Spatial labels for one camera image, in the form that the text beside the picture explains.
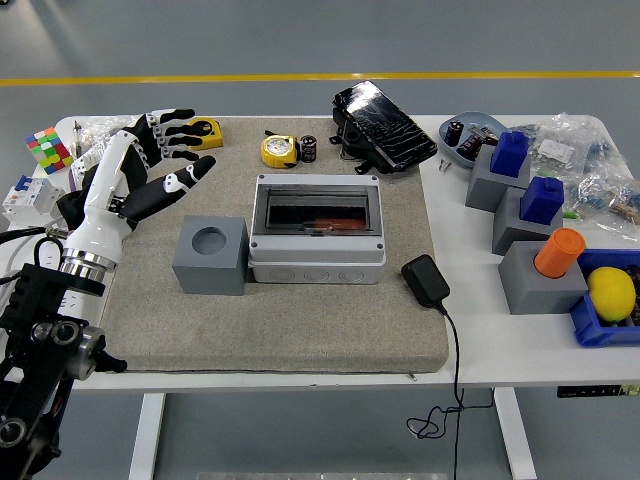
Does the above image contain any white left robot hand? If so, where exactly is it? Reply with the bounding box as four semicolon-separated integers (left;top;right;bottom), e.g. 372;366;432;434
62;107;218;265

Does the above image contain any grey junction box clear lid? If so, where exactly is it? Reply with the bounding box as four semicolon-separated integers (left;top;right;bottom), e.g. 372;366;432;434
248;173;387;285

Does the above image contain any orange cylinder battery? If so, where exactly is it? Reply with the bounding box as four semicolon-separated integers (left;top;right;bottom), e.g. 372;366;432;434
313;216;367;232
532;227;587;279

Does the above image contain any black cloth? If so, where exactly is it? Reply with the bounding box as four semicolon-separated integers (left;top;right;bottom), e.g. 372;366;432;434
55;162;136;232

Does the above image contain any white printed package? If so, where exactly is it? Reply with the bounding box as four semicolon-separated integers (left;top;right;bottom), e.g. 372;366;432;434
68;138;109;187

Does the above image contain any clear bag of small parts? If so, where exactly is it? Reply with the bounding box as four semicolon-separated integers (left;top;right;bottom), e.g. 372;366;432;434
74;113;149;147

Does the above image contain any white circuit breaker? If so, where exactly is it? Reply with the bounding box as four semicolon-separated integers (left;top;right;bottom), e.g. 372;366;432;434
1;174;66;229

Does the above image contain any large colourful puzzle cube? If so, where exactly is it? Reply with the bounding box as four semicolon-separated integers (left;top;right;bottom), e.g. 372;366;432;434
24;126;75;176

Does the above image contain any white power strip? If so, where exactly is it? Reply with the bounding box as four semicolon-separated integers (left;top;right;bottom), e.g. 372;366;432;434
29;232;89;321

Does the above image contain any yellow tape measure black print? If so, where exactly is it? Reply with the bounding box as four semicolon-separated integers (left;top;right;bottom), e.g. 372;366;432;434
189;117;225;150

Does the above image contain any grey holder block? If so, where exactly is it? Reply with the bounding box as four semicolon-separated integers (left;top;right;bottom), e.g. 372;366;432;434
464;144;532;214
491;185;566;256
171;215;250;297
497;240;589;316

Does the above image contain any yellow tape measure chrome face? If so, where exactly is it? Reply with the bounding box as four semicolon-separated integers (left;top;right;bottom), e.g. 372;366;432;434
260;133;301;169

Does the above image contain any grey-brown mat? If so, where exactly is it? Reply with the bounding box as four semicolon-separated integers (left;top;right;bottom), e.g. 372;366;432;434
99;115;450;375

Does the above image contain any white table leg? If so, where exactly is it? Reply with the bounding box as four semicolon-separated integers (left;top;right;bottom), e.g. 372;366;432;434
492;388;539;480
128;392;167;480

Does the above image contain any glossy black case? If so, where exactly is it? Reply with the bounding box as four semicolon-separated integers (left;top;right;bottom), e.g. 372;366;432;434
331;79;439;175

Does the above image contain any black power adapter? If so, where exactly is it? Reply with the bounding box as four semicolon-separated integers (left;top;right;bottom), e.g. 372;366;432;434
400;253;451;309

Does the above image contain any dark red capacitor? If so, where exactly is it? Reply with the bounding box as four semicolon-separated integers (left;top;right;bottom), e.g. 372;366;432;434
455;133;484;157

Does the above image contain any blue-grey tray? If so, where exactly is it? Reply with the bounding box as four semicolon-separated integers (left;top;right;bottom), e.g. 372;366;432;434
438;110;506;171

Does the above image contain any blue square block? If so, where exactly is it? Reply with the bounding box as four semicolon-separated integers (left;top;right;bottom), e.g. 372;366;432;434
488;130;530;177
518;175;565;225

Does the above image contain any clear bag of resistors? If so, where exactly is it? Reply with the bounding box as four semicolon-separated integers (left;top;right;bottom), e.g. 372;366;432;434
509;112;614;174
564;164;640;241

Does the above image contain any blue plastic bin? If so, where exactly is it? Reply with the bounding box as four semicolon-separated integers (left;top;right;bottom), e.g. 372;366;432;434
568;248;640;348

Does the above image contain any yellow lemon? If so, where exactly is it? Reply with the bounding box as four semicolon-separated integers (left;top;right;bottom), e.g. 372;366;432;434
586;266;637;323

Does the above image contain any black table control panel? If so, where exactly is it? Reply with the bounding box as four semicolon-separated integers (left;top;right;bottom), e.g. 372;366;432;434
557;383;640;400

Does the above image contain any black adapter cord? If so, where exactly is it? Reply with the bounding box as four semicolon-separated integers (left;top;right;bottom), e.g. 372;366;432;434
405;299;496;480

